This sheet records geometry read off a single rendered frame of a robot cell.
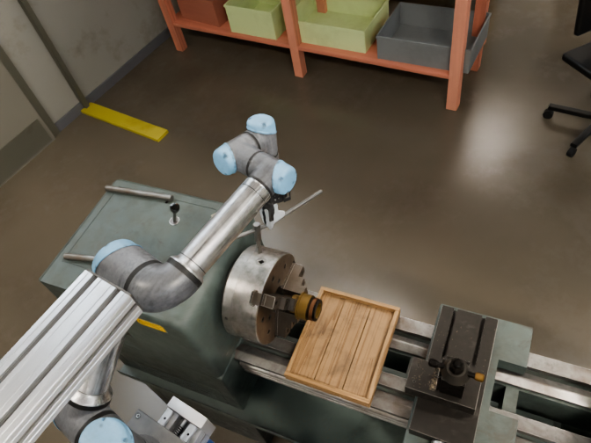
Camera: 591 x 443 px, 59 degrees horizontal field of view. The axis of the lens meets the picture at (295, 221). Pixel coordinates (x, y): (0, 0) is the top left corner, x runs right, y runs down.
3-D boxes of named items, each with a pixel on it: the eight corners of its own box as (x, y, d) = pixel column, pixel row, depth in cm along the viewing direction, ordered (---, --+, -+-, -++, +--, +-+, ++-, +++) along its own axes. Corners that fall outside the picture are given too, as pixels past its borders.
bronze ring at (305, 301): (284, 308, 165) (310, 315, 162) (295, 284, 170) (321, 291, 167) (289, 321, 173) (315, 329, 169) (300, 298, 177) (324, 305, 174)
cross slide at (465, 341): (408, 433, 156) (408, 428, 152) (441, 310, 178) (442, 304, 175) (470, 455, 149) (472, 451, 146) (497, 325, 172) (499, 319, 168)
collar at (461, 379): (437, 381, 144) (438, 376, 142) (444, 354, 149) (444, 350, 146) (467, 389, 142) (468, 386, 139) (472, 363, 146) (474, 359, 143)
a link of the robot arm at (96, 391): (70, 462, 126) (134, 264, 113) (39, 424, 133) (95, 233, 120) (113, 444, 136) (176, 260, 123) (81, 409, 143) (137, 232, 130)
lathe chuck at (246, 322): (238, 356, 175) (224, 292, 156) (278, 291, 197) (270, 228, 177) (261, 364, 172) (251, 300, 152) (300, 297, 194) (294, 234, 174)
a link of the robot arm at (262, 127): (237, 121, 136) (259, 108, 140) (243, 157, 143) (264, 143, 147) (259, 130, 131) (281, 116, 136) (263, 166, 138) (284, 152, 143)
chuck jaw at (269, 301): (265, 303, 171) (250, 305, 160) (268, 289, 171) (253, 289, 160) (295, 313, 167) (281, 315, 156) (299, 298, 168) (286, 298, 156)
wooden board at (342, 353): (286, 378, 178) (283, 374, 175) (322, 291, 197) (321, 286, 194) (369, 408, 168) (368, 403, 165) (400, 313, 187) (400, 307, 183)
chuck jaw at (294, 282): (272, 285, 174) (286, 256, 180) (274, 292, 178) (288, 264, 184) (302, 294, 170) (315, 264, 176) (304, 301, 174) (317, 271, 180)
